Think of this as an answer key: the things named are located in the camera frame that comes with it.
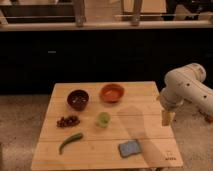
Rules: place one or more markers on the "dark brown bowl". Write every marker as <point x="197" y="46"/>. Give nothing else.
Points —
<point x="78" y="99"/>

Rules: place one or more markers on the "wooden rail shelf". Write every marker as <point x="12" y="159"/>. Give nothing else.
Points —
<point x="52" y="15"/>

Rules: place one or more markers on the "green cup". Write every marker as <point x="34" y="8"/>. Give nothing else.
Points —
<point x="103" y="119"/>

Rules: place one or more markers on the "bunch of dark grapes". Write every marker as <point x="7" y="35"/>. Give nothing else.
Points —
<point x="69" y="121"/>

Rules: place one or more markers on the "blue sponge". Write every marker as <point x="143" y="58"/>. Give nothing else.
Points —
<point x="129" y="148"/>

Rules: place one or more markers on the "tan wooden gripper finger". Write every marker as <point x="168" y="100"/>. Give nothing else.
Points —
<point x="167" y="117"/>

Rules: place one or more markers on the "red bowl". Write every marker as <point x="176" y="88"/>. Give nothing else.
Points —
<point x="111" y="93"/>

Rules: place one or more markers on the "green chili pepper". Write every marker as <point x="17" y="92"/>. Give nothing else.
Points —
<point x="70" y="139"/>

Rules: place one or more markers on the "wooden table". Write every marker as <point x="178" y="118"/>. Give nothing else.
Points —
<point x="138" y="116"/>

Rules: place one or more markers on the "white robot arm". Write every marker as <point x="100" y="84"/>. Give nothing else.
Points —
<point x="185" y="83"/>

